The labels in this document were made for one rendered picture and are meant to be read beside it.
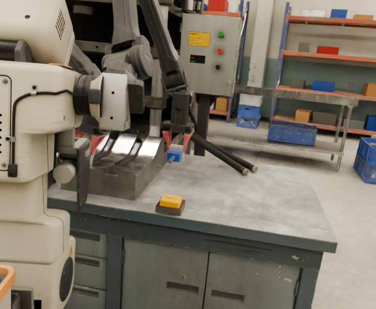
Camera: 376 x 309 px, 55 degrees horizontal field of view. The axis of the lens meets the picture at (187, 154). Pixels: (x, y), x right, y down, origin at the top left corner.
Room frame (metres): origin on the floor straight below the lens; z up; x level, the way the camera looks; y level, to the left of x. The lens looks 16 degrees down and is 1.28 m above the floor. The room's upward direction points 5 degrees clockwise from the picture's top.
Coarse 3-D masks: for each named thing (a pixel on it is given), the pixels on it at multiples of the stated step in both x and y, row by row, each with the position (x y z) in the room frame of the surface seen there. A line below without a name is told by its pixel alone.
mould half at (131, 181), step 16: (128, 144) 1.37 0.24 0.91; (144, 144) 1.37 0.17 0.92; (160, 144) 1.39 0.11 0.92; (112, 160) 1.23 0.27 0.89; (144, 160) 1.27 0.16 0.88; (160, 160) 1.41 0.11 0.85; (96, 176) 1.11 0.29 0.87; (112, 176) 1.10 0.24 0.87; (128, 176) 1.09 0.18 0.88; (144, 176) 1.19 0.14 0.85; (96, 192) 1.11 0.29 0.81; (112, 192) 1.10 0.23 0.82; (128, 192) 1.09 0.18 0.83
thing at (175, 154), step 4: (172, 144) 1.24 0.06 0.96; (172, 148) 1.21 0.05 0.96; (176, 148) 1.20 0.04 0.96; (180, 148) 1.20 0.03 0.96; (168, 152) 1.17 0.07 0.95; (172, 152) 1.18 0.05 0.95; (176, 152) 1.18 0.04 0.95; (180, 152) 1.19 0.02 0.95; (168, 156) 1.17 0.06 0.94; (172, 156) 1.15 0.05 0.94; (176, 156) 1.16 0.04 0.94; (180, 156) 1.18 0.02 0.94; (168, 160) 1.17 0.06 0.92; (172, 160) 1.13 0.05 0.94; (176, 160) 1.16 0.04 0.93; (180, 160) 1.20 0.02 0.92
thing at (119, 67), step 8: (112, 64) 0.80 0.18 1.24; (120, 64) 0.80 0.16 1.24; (128, 64) 0.81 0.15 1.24; (104, 72) 0.78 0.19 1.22; (112, 72) 0.76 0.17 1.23; (120, 72) 0.77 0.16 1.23; (128, 72) 0.78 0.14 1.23; (88, 80) 0.74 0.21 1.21; (128, 80) 0.75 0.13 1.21; (136, 80) 0.75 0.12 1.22; (128, 88) 0.75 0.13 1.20; (136, 88) 0.74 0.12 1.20; (136, 96) 0.76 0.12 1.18; (136, 104) 0.77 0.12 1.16; (144, 104) 0.79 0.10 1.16; (136, 112) 0.79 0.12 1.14
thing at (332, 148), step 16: (272, 96) 4.47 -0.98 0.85; (288, 96) 4.42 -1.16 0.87; (304, 96) 4.38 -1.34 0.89; (320, 96) 4.34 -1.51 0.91; (336, 96) 4.30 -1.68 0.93; (208, 128) 5.07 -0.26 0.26; (224, 128) 5.20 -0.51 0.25; (192, 144) 4.75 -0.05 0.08; (272, 144) 4.48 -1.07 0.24; (288, 144) 4.54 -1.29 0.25; (320, 144) 4.69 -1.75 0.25; (336, 144) 4.75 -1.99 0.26
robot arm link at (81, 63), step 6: (72, 48) 1.17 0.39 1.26; (78, 48) 1.19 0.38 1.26; (72, 54) 1.16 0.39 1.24; (78, 54) 1.17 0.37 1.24; (84, 54) 1.20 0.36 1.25; (72, 60) 1.16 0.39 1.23; (78, 60) 1.16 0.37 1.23; (84, 60) 1.17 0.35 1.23; (90, 60) 1.20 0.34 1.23; (72, 66) 1.16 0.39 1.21; (78, 66) 1.16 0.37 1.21; (84, 66) 1.16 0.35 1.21; (90, 66) 1.18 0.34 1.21; (96, 66) 1.20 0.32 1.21; (78, 72) 1.16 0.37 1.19; (84, 72) 1.16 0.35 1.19; (90, 72) 1.16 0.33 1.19
